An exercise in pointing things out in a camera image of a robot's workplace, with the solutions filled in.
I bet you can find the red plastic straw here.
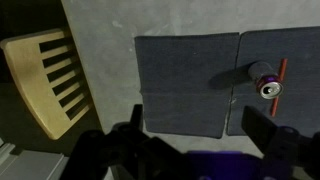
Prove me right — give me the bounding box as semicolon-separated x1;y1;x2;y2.
269;58;288;118

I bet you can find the red and white soda can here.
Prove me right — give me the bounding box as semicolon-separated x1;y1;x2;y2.
247;60;285;100

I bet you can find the light wooden slat-back chair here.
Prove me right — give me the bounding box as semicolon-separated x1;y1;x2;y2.
0;28;94;141

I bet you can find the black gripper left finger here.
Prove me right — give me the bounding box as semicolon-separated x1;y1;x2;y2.
61;103;188;180

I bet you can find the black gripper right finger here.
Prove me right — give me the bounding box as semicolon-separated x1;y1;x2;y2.
241;105;320;180

